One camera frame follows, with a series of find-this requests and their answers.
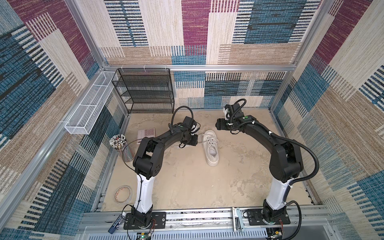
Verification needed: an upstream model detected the white sneaker shoe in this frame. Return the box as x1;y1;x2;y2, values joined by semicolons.
204;148;220;167

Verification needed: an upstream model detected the white shoelace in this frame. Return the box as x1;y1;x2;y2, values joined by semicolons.
195;130;219;149

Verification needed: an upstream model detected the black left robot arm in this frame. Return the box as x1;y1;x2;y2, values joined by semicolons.
130;117;199;227

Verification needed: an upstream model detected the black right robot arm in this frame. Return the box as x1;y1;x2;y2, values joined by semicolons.
216;103;304;225

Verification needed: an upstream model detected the black mesh shelf rack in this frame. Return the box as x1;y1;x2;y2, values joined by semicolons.
112;68;175;114

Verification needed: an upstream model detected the clear cup of pencils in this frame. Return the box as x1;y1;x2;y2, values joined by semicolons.
109;134;134;163

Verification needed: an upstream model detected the clear tape roll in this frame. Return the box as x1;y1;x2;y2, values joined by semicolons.
114;185;133;204

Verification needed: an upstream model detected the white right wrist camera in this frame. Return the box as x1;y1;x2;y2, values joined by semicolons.
223;108;231;121

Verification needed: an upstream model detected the white wire mesh tray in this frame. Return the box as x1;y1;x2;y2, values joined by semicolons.
65;72;115;135

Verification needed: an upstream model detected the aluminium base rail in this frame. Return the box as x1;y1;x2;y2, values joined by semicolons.
75;205;342;240

